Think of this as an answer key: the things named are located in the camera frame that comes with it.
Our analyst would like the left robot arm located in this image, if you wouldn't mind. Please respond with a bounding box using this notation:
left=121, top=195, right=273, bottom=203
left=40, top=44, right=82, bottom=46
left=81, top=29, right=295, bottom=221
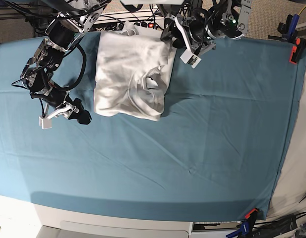
left=159, top=0, right=252, bottom=56

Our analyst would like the white T-shirt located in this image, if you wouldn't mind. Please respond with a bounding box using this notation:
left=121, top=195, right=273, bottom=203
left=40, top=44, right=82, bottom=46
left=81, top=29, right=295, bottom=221
left=94, top=21, right=176, bottom=121

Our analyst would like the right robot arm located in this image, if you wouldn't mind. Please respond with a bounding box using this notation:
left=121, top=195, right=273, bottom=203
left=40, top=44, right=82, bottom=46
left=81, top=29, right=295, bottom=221
left=13, top=0, right=176, bottom=129

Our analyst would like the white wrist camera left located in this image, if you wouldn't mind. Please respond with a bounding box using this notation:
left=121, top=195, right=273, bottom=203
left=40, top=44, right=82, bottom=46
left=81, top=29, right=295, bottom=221
left=180, top=49, right=201, bottom=68

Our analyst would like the blue table cloth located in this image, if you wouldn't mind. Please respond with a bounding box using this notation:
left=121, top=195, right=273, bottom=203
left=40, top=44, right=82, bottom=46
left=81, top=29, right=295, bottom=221
left=0, top=38, right=306, bottom=222

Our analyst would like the black power strip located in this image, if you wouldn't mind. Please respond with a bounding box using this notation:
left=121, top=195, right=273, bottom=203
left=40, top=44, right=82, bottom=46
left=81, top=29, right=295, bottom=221
left=133, top=21, right=155, bottom=31

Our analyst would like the blue black clamp top right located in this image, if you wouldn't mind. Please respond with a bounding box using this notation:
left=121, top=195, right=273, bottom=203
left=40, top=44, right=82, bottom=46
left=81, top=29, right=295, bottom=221
left=268, top=14, right=300, bottom=44

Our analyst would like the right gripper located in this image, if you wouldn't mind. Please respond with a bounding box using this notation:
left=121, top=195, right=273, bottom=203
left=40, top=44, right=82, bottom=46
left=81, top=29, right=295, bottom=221
left=31, top=86, right=92, bottom=124

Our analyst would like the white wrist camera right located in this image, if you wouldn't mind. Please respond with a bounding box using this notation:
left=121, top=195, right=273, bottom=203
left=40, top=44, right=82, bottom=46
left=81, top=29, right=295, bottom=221
left=39, top=116, right=52, bottom=129

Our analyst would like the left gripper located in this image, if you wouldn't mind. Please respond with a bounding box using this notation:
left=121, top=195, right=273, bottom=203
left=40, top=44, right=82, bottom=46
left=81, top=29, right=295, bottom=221
left=160, top=13, right=216, bottom=56

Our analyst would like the blue orange clamp bottom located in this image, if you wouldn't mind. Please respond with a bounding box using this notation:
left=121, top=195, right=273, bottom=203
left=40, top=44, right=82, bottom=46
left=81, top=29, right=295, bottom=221
left=226, top=208, right=259, bottom=238

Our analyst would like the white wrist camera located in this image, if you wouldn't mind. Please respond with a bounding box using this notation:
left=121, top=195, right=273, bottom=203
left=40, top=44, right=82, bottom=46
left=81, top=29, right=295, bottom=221
left=180, top=49, right=201, bottom=68
left=39, top=116, right=52, bottom=129

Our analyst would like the orange black clamp top right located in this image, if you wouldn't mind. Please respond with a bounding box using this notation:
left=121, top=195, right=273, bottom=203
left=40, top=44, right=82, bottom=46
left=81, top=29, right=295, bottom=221
left=289, top=38, right=306, bottom=64

